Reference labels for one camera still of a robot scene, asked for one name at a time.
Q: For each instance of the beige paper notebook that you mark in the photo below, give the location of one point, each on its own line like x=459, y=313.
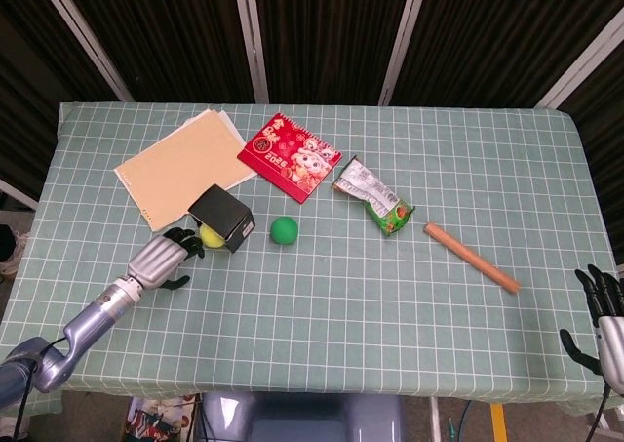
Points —
x=180, y=169

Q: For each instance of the green snack bag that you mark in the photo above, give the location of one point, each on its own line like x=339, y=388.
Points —
x=375, y=195

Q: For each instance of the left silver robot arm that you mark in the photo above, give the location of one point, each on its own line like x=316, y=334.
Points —
x=63, y=337

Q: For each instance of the wooden rolling pin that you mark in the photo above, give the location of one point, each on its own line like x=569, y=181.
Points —
x=470, y=258

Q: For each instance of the red desk calendar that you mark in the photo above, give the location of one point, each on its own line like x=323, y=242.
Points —
x=287, y=158

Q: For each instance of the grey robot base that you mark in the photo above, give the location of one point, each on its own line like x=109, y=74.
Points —
x=302, y=417

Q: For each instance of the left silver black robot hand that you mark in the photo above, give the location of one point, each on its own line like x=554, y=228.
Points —
x=163, y=259

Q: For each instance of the black box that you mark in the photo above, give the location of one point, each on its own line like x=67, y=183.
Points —
x=223, y=217

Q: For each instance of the green checkered tablecloth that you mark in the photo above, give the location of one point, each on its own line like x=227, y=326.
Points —
x=341, y=305

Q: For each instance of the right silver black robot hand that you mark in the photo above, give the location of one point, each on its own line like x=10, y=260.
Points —
x=607, y=337

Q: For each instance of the green ball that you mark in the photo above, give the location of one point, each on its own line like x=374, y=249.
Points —
x=284, y=230

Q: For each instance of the yellow ball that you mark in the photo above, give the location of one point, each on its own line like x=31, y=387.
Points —
x=212, y=237

